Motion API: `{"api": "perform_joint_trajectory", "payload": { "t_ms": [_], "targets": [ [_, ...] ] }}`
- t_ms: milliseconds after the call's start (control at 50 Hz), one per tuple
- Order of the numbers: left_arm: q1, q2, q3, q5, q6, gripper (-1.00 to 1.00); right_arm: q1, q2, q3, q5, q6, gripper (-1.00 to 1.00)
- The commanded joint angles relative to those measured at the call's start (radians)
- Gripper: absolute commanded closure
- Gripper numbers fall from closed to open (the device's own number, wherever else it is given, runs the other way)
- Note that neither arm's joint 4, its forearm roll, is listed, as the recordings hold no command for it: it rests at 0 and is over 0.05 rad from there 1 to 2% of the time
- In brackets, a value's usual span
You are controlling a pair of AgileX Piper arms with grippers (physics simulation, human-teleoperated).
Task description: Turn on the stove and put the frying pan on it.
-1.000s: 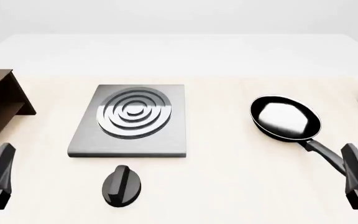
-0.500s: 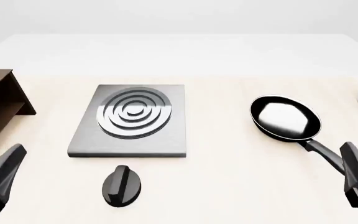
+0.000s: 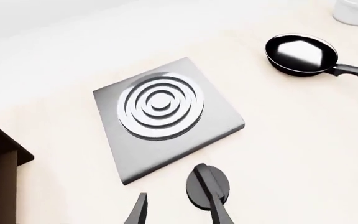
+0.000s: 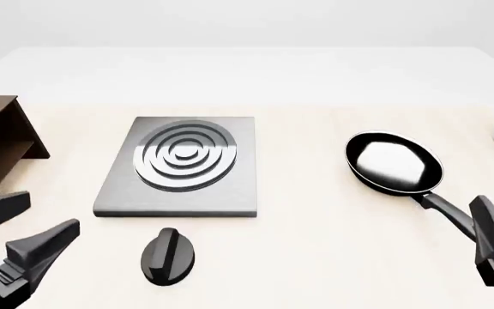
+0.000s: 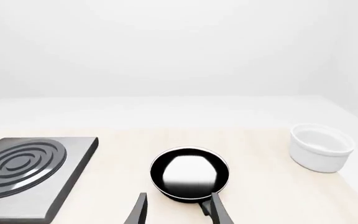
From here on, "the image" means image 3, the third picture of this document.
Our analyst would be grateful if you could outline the round black stove knob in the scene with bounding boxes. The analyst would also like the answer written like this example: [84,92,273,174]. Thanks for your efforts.
[185,162,231,212]

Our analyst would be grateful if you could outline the black frying pan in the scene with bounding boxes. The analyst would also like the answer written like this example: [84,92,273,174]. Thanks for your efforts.
[264,33,358,83]

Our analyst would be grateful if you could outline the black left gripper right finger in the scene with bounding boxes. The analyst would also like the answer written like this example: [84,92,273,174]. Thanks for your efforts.
[210,198,236,224]

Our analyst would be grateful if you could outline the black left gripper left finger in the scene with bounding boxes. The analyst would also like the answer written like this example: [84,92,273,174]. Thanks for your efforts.
[123,192,148,224]

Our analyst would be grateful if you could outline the flat black stove plate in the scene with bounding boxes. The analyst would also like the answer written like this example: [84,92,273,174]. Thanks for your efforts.
[92,56,246,187]

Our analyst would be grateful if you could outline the white mug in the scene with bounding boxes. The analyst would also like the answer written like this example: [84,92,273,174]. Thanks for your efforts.
[332,0,358,26]

